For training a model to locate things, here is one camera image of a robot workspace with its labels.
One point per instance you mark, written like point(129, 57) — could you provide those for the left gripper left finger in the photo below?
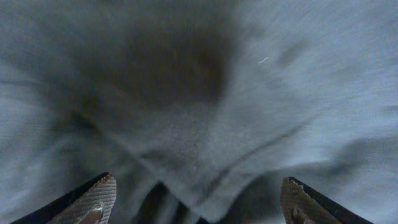
point(90, 203)

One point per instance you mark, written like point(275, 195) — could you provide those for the black t-shirt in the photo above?
point(199, 108)

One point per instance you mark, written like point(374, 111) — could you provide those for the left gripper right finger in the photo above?
point(301, 204)

